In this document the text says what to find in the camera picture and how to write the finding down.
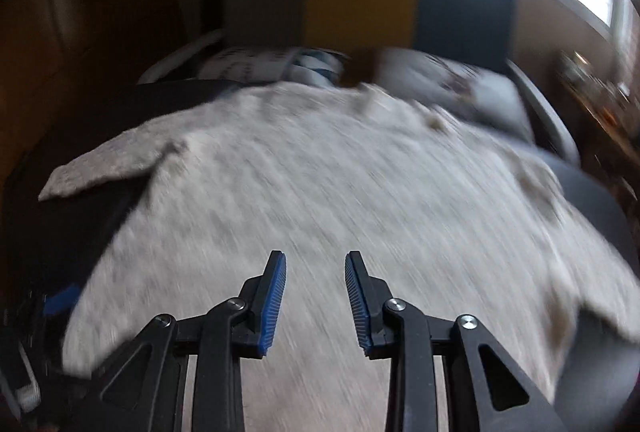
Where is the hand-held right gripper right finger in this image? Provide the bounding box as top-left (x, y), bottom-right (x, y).
top-left (344, 249), bottom-right (557, 432)

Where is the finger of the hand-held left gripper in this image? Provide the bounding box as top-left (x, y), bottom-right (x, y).
top-left (42, 282), bottom-right (83, 319)

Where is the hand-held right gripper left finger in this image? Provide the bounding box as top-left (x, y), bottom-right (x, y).
top-left (97, 249), bottom-right (288, 432)

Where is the cream knitted sweater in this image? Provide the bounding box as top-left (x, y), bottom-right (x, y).
top-left (37, 82), bottom-right (640, 432)

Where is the black leather padded bench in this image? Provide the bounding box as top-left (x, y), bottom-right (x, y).
top-left (0, 80), bottom-right (640, 418)

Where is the grey deer print pillow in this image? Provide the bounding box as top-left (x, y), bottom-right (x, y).
top-left (380, 47), bottom-right (537, 139)

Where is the white geometric print pillow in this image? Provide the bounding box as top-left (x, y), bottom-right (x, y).
top-left (197, 46), bottom-right (352, 86)

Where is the brown wooden wardrobe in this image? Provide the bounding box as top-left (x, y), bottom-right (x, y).
top-left (0, 0), bottom-right (202, 193)

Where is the cluttered wooden side shelf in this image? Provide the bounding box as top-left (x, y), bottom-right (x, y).
top-left (555, 52), bottom-right (640, 193)

